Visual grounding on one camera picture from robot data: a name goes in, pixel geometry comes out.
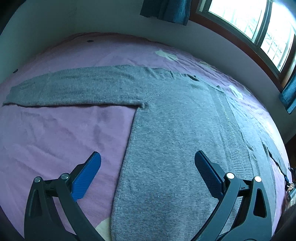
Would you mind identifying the grey knit sweater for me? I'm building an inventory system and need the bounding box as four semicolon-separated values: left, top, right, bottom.
1;65;283;240

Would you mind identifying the purple dotted bed sheet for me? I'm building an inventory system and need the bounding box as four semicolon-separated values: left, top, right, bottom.
1;34;289;240

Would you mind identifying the teal curtain right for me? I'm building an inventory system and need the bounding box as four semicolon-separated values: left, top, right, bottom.
279;73;296;114

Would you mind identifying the teal curtain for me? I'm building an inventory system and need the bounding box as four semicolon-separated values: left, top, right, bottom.
279;73;296;114
140;0;192;26

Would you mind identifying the teal curtain left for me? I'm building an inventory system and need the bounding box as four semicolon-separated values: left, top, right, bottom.
140;0;192;26

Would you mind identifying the window with wooden frame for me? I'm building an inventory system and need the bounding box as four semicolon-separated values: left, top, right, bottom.
190;1;295;91

